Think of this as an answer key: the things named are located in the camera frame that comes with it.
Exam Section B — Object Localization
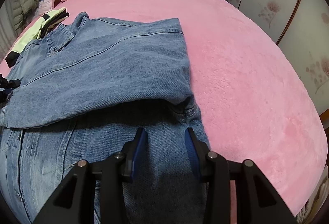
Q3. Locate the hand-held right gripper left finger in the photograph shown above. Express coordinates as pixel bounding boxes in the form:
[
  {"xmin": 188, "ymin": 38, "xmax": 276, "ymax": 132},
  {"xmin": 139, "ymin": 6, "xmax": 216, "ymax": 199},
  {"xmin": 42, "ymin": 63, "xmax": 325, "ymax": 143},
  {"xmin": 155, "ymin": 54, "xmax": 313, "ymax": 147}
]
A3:
[{"xmin": 32, "ymin": 127, "xmax": 148, "ymax": 224}]

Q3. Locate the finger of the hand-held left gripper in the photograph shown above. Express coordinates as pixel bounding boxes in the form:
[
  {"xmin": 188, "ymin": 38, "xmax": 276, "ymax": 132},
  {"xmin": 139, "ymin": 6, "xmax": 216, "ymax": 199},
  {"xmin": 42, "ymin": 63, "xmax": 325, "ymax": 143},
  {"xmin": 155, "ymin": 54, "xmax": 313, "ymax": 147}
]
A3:
[{"xmin": 0, "ymin": 74, "xmax": 21, "ymax": 102}]

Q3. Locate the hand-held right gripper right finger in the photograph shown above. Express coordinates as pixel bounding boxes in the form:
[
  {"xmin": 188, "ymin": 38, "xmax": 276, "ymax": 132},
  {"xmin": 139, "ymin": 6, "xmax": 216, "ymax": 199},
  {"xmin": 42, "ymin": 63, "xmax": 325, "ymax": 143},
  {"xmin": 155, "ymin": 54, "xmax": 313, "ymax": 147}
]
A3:
[{"xmin": 184, "ymin": 127, "xmax": 299, "ymax": 224}]

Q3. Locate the blue denim jacket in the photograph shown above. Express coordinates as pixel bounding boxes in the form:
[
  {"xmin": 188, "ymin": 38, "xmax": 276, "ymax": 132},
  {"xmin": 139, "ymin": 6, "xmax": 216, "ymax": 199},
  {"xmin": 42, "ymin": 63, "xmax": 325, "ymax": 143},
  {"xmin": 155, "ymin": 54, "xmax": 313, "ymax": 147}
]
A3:
[{"xmin": 0, "ymin": 12, "xmax": 214, "ymax": 224}]

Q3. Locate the light green and black garment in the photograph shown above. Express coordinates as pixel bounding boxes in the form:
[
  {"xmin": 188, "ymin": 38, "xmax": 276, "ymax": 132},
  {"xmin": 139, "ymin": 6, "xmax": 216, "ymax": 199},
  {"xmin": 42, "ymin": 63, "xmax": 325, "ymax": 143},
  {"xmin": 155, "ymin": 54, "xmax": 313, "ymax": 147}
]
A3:
[{"xmin": 5, "ymin": 7, "xmax": 70, "ymax": 68}]

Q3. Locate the pale puffer jacket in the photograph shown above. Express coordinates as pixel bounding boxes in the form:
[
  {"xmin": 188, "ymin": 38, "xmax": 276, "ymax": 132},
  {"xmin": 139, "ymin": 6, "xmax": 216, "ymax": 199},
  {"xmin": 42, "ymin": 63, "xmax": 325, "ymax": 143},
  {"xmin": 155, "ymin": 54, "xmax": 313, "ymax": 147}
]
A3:
[{"xmin": 10, "ymin": 0, "xmax": 41, "ymax": 32}]

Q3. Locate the pink bed blanket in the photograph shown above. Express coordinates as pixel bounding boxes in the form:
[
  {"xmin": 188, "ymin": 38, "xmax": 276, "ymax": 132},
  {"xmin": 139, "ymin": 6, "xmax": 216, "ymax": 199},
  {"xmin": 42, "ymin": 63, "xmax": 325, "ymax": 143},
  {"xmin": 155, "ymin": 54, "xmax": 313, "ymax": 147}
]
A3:
[{"xmin": 0, "ymin": 0, "xmax": 323, "ymax": 224}]

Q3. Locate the floral sliding wardrobe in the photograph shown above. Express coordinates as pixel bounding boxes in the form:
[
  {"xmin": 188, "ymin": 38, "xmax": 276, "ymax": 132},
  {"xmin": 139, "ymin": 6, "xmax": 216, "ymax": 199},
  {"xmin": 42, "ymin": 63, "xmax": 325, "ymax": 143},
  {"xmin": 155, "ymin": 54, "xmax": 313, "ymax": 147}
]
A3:
[{"xmin": 214, "ymin": 0, "xmax": 329, "ymax": 117}]

